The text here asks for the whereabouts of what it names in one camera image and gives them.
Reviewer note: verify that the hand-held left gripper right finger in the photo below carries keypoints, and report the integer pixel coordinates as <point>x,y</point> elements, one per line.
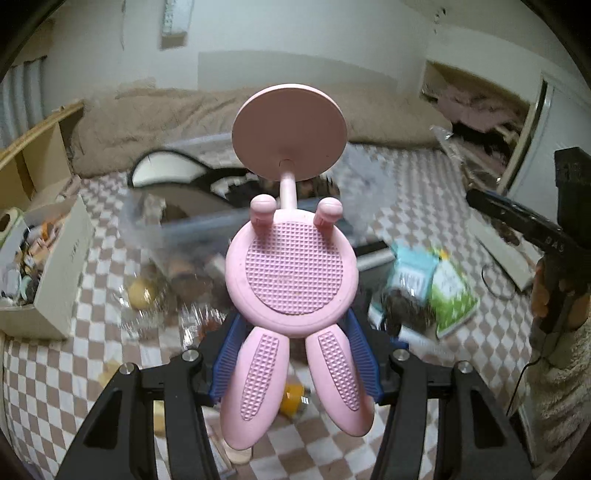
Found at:
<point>372,364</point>

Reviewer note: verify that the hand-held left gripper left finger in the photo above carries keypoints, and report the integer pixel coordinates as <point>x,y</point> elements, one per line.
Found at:
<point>225,360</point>

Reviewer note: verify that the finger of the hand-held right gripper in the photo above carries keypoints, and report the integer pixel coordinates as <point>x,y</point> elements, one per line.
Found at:
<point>517,219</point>

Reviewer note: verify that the pink rabbit phone holder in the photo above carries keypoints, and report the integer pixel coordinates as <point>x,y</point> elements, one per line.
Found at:
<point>293,272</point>

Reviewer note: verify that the clear plastic container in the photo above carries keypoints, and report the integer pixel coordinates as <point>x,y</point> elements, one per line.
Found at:
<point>184,230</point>

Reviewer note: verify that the person's right forearm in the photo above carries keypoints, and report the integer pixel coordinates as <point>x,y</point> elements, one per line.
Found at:
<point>563,392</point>

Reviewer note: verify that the person's right hand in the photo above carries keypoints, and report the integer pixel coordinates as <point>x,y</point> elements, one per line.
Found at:
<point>539,290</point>

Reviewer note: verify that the white flat box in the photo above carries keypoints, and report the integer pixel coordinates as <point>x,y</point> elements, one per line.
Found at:
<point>501,251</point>

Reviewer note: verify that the fluffy brown scrunchie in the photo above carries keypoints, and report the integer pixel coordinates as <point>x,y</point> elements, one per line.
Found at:
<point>406,309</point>

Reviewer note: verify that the white louvered closet door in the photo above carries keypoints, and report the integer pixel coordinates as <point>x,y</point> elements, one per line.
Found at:
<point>563,120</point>

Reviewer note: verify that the clear plastic bag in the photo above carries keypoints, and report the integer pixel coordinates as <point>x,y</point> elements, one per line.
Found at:
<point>466,157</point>

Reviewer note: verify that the orange small bottle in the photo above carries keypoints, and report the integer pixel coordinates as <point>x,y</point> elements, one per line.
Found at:
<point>295,400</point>

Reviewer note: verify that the green and white snack packet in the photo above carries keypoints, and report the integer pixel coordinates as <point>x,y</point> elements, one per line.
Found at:
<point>455,290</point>

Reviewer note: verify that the yellow round item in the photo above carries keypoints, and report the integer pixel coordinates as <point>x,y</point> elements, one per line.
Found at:
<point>142,293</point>

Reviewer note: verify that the teal snack packet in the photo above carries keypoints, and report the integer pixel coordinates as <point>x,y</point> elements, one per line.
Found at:
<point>413,263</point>

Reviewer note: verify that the open closet with clothes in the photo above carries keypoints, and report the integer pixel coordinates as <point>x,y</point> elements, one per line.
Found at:
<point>480,115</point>

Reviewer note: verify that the checkered bed sheet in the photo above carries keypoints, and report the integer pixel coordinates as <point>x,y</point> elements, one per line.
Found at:
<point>92,378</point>

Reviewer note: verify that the white cardboard box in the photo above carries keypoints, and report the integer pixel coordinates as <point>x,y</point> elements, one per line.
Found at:
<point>60,281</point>

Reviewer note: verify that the beige fluffy blanket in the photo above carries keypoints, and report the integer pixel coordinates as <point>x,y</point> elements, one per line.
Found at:
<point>138,124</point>

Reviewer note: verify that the avocado plush toy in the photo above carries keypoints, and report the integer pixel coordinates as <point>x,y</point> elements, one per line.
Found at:
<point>8,224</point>

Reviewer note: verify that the wooden headboard shelf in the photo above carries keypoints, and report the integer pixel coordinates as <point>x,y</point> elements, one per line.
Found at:
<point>41,147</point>

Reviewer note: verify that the grey curtain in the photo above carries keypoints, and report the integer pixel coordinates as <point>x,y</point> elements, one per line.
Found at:
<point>23,97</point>

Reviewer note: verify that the white paper bag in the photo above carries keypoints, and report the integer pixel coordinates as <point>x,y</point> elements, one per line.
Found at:
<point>174,23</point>

